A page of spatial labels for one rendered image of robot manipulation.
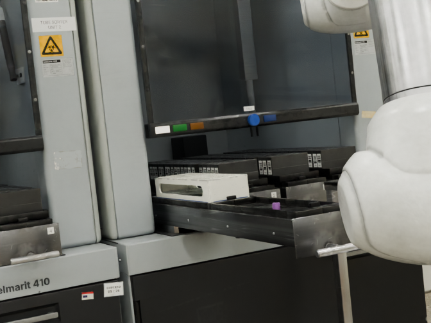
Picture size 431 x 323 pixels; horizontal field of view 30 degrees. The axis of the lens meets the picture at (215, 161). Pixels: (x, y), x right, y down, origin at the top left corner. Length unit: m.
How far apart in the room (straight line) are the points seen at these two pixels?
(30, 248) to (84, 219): 0.18
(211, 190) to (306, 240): 0.36
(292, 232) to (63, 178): 0.64
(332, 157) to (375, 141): 1.10
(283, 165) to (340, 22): 0.51
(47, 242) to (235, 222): 0.42
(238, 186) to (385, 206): 0.77
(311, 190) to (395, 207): 1.03
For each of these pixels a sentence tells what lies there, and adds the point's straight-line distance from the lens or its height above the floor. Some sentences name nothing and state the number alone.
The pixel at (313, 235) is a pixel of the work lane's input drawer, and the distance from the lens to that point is 1.42.
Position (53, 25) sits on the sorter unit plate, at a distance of 1.86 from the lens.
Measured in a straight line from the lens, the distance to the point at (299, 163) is 2.09.
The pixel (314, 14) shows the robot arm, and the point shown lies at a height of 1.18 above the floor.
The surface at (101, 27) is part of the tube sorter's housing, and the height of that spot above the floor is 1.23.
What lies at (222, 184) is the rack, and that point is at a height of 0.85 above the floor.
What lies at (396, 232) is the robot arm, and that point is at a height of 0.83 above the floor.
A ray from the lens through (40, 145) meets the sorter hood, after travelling 1.80.
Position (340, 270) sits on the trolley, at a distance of 1.91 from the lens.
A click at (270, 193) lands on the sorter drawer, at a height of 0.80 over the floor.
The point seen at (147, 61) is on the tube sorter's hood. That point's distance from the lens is 1.91.
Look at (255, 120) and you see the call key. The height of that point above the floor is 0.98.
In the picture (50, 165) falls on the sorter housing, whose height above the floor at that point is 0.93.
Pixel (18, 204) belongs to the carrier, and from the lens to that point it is 1.80.
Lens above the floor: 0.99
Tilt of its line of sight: 3 degrees down
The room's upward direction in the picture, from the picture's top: 6 degrees counter-clockwise
